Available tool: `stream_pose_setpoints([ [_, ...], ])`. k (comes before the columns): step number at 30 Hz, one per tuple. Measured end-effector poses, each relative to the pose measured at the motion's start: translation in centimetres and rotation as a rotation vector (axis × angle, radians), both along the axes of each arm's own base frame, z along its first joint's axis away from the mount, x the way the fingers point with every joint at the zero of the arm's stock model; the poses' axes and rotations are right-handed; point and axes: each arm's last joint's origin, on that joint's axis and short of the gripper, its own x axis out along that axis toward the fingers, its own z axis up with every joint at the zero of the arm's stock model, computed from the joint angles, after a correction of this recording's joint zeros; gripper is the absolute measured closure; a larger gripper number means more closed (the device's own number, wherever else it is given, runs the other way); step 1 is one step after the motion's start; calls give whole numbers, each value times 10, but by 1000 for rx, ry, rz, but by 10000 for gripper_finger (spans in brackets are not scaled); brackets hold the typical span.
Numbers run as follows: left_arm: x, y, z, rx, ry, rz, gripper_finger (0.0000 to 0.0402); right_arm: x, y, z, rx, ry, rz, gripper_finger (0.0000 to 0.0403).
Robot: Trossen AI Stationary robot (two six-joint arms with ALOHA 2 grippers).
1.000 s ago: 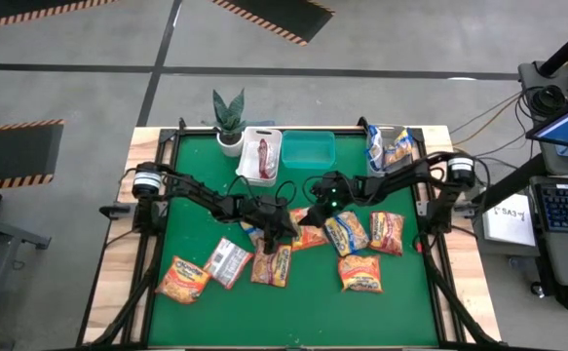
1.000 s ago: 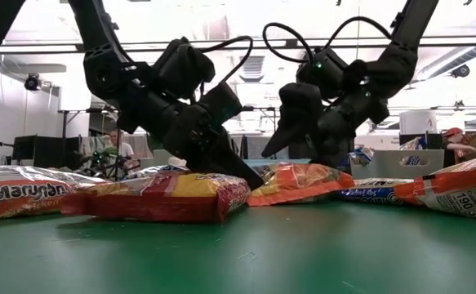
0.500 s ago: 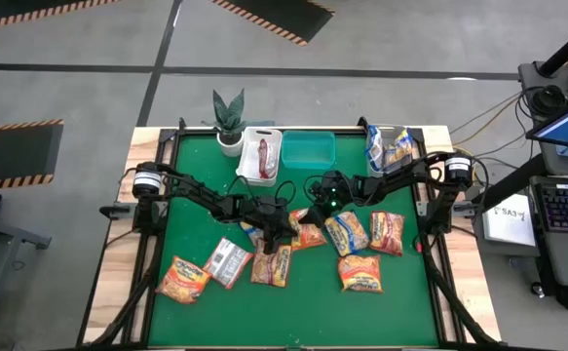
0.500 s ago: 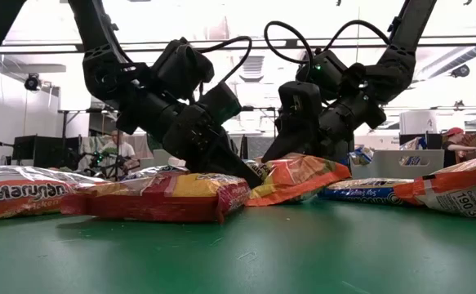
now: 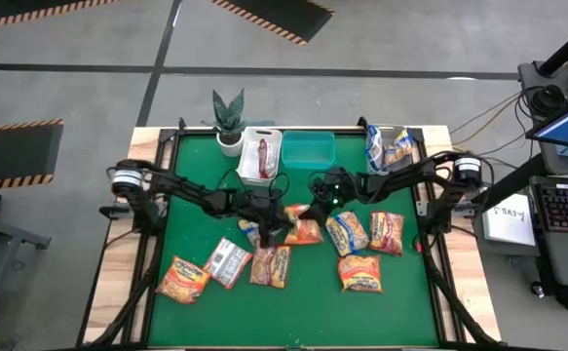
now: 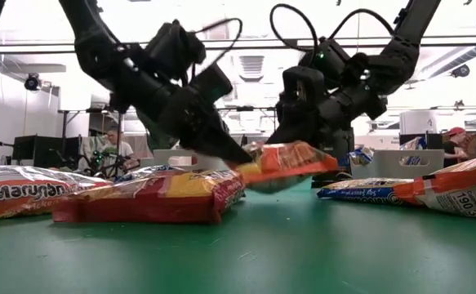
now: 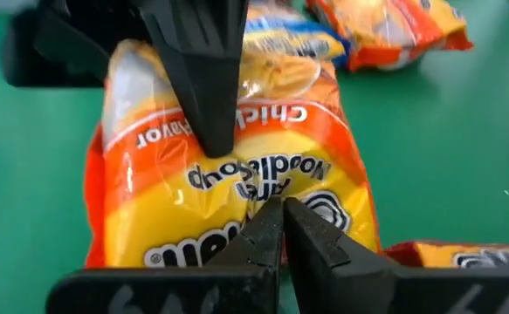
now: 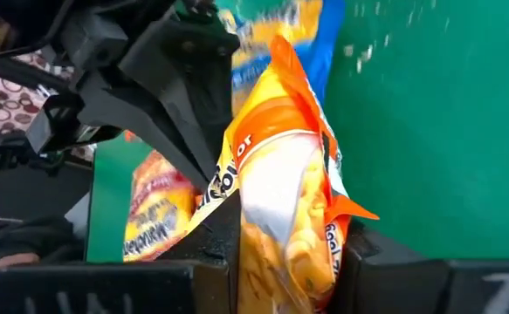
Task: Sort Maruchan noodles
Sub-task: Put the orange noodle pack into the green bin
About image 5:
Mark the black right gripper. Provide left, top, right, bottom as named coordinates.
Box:
left=298, top=169, right=360, bottom=227

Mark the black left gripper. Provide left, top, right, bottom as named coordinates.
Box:
left=237, top=188, right=296, bottom=249

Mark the orange Maruchan noodle pack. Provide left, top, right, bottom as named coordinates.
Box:
left=336, top=253, right=385, bottom=294
left=283, top=203, right=324, bottom=246
left=202, top=236, right=255, bottom=291
left=154, top=254, right=212, bottom=305

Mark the blue Maruchan noodle pack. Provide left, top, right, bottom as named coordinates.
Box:
left=324, top=210, right=371, bottom=257
left=365, top=125, right=387, bottom=175
left=384, top=129, right=415, bottom=168
left=238, top=218, right=284, bottom=249

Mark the red Maruchan noodle pack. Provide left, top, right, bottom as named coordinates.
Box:
left=368, top=210, right=405, bottom=257
left=248, top=243, right=292, bottom=290
left=256, top=137, right=271, bottom=180

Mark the white plastic bin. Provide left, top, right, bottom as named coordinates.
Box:
left=237, top=128, right=284, bottom=189

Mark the teal translucent plastic bin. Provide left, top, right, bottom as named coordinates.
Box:
left=281, top=130, right=336, bottom=171

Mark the green table mat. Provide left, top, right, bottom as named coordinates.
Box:
left=147, top=132, right=439, bottom=348

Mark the light grey plastic bin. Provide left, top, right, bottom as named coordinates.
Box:
left=366, top=124, right=419, bottom=176

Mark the snake plant in white pot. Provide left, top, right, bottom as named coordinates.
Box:
left=201, top=88, right=246, bottom=158

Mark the white paper sheet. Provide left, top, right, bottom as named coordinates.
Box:
left=481, top=192, right=538, bottom=248

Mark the black diagonal bar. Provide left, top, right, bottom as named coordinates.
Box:
left=477, top=153, right=548, bottom=206

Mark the black hazard-striped floor mat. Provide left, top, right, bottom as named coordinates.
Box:
left=0, top=118, right=65, bottom=191
left=0, top=0, right=119, bottom=33
left=208, top=0, right=336, bottom=48

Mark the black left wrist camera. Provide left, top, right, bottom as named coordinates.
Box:
left=258, top=186, right=287, bottom=206

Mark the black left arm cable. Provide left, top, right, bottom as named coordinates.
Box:
left=217, top=168, right=290, bottom=206

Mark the black metal table frame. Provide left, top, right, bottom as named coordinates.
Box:
left=76, top=115, right=502, bottom=351

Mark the coiled black cable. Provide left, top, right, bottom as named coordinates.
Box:
left=526, top=83, right=568, bottom=118

